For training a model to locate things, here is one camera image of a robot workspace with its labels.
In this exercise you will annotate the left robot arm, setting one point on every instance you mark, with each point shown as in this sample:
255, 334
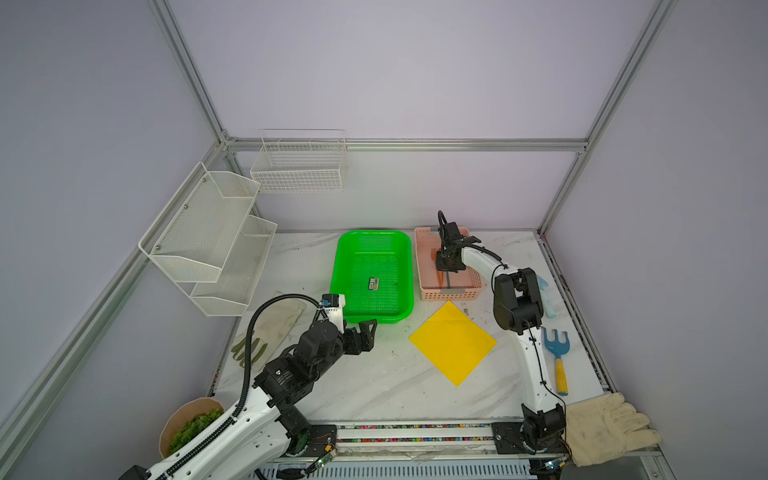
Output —
265, 423

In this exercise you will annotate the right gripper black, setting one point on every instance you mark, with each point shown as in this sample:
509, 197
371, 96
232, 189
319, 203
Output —
440, 265

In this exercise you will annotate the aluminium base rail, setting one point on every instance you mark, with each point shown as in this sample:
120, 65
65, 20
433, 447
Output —
423, 438

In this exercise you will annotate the white mesh two-tier shelf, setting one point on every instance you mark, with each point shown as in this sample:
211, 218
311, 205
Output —
210, 243

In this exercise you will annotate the green plastic basket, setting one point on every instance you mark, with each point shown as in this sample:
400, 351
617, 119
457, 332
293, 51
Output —
373, 270

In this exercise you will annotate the light blue garden trowel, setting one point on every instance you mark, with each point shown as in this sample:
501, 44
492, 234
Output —
548, 307

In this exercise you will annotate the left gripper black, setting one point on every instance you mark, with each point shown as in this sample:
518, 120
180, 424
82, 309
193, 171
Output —
366, 338

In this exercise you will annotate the white wire basket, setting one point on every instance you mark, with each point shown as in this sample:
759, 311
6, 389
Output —
300, 161

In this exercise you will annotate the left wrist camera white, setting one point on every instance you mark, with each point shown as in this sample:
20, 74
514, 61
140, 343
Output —
332, 306

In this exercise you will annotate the cream work glove right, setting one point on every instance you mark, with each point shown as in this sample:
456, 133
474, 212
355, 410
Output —
604, 428

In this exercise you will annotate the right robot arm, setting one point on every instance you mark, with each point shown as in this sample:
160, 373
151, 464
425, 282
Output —
517, 308

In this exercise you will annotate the blue yellow garden rake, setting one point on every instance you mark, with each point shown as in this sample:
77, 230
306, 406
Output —
558, 344

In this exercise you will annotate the pink plastic basket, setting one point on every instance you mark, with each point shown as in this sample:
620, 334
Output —
464, 285

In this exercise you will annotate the yellow paper napkin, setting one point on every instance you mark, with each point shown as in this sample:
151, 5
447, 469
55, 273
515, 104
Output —
453, 343

